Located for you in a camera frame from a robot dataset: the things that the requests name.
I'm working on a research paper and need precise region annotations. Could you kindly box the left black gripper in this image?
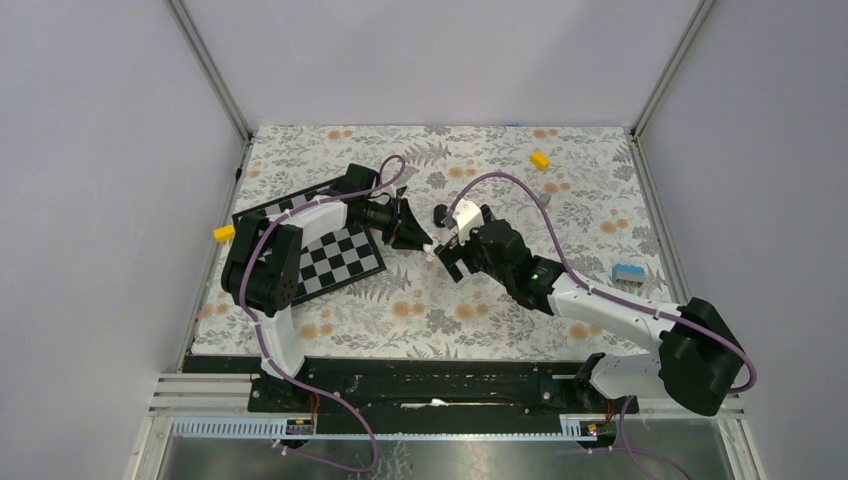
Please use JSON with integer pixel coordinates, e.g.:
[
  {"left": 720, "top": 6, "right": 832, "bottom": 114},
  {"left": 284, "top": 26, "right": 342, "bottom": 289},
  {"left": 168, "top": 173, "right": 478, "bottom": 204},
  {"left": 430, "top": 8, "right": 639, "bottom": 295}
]
[{"left": 359, "top": 195, "right": 432, "bottom": 251}]

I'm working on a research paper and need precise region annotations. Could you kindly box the black earbud charging case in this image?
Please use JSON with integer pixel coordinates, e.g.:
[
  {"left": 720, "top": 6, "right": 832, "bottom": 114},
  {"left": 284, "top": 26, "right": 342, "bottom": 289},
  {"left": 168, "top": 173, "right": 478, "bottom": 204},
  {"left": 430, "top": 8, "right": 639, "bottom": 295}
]
[{"left": 433, "top": 204, "right": 450, "bottom": 228}]

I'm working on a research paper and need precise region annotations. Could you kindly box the yellow block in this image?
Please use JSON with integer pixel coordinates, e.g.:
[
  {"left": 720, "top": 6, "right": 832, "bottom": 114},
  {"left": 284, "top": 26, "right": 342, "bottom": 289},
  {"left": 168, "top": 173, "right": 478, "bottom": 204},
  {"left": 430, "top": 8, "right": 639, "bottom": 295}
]
[
  {"left": 530, "top": 151, "right": 550, "bottom": 170},
  {"left": 213, "top": 224, "right": 236, "bottom": 243}
]

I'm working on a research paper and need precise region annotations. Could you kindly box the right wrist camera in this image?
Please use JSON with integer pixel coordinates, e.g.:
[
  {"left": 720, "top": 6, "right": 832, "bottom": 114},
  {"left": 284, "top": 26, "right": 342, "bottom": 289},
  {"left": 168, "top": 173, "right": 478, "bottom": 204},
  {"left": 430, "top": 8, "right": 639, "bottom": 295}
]
[{"left": 451, "top": 199, "right": 485, "bottom": 245}]

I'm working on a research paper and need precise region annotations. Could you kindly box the black white checkerboard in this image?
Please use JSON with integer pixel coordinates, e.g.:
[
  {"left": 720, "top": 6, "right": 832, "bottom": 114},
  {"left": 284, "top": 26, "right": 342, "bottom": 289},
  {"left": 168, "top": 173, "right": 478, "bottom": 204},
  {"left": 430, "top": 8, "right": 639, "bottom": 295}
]
[{"left": 232, "top": 180, "right": 386, "bottom": 305}]

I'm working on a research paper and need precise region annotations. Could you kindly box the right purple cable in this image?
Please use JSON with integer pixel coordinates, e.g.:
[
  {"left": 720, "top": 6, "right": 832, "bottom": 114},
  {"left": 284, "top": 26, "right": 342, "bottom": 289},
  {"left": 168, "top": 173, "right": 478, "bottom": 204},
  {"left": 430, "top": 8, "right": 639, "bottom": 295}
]
[{"left": 447, "top": 172, "right": 760, "bottom": 480}]

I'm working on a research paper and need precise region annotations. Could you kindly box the white earbud case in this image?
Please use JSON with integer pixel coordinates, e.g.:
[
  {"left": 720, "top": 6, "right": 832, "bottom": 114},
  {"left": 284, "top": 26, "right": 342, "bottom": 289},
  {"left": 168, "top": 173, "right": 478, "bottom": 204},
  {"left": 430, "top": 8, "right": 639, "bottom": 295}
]
[{"left": 422, "top": 244, "right": 437, "bottom": 261}]

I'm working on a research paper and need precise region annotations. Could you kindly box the yellow block right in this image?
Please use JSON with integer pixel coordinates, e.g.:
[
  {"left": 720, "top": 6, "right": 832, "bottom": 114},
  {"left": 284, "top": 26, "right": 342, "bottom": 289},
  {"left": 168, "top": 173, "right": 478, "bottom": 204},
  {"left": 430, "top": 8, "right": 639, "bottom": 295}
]
[{"left": 530, "top": 151, "right": 550, "bottom": 170}]

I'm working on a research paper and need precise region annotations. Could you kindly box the yellow block left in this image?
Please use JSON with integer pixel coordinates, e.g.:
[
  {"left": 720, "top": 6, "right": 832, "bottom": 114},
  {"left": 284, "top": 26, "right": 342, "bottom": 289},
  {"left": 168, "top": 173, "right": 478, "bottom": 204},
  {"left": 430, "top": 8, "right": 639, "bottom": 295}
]
[{"left": 213, "top": 224, "right": 236, "bottom": 243}]

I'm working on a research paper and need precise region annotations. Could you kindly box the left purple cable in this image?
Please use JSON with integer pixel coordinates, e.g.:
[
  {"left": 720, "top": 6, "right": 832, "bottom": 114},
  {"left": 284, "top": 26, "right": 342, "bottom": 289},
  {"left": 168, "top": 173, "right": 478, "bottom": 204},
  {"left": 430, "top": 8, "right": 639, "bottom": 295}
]
[{"left": 238, "top": 154, "right": 408, "bottom": 475}]

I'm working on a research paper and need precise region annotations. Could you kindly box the floral table mat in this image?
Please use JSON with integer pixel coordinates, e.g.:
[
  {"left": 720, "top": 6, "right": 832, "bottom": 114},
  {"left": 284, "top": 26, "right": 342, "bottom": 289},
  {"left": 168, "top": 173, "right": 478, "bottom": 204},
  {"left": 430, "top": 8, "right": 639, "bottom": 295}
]
[{"left": 235, "top": 126, "right": 672, "bottom": 361}]

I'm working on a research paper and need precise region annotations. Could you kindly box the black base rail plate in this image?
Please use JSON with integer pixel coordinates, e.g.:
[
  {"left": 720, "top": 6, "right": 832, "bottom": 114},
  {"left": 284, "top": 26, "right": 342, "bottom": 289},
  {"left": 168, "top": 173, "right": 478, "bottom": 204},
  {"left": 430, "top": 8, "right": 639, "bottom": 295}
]
[{"left": 248, "top": 357, "right": 639, "bottom": 435}]

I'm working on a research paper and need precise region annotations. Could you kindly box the blue block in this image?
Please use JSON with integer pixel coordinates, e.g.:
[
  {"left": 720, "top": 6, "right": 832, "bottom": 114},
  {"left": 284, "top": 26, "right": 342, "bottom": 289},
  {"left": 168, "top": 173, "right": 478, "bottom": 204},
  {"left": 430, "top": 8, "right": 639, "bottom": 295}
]
[{"left": 611, "top": 263, "right": 647, "bottom": 284}]

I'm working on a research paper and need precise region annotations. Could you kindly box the purple cable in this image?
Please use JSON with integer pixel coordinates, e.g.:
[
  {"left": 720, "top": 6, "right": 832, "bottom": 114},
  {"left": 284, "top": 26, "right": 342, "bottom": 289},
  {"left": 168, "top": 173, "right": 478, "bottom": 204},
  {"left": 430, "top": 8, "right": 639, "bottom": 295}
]
[
  {"left": 238, "top": 154, "right": 408, "bottom": 475},
  {"left": 447, "top": 172, "right": 760, "bottom": 480}
]

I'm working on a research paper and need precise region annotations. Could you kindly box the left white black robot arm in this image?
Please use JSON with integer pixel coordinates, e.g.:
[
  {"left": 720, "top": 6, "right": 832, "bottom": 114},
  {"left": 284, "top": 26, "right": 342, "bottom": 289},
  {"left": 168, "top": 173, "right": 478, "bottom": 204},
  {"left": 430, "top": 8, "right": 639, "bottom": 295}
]
[{"left": 221, "top": 164, "right": 433, "bottom": 411}]

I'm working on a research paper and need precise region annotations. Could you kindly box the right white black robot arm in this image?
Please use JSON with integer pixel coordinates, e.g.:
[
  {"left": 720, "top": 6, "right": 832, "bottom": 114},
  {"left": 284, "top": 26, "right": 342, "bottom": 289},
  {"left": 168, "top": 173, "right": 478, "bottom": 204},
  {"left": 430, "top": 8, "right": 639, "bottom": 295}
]
[{"left": 434, "top": 201, "right": 744, "bottom": 417}]

